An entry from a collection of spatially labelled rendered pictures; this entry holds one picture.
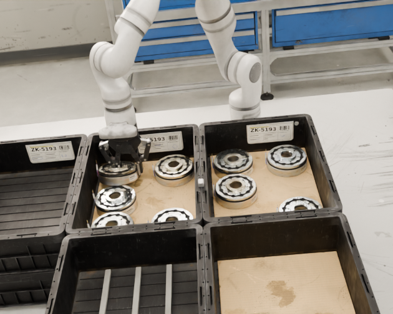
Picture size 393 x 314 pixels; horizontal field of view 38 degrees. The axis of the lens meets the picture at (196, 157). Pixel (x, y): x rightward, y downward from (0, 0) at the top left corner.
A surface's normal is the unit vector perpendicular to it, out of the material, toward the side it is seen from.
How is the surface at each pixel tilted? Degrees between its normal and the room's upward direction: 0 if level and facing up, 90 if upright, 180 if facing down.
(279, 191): 0
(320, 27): 90
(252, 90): 93
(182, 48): 90
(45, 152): 90
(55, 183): 0
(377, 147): 0
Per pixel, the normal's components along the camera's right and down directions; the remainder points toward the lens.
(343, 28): 0.04, 0.58
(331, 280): -0.09, -0.81
